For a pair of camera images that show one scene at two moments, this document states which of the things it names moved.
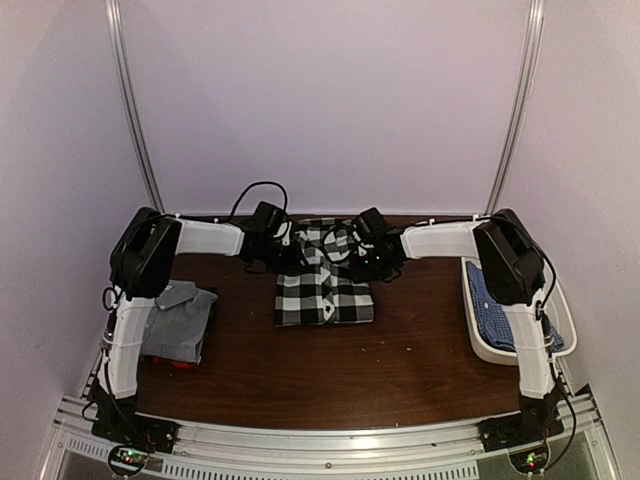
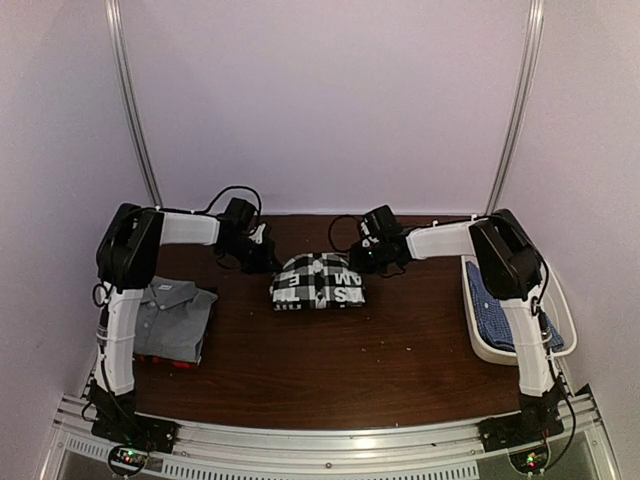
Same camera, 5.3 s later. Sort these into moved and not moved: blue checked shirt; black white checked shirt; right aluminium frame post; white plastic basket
Moved: black white checked shirt
Not moved: right aluminium frame post; white plastic basket; blue checked shirt
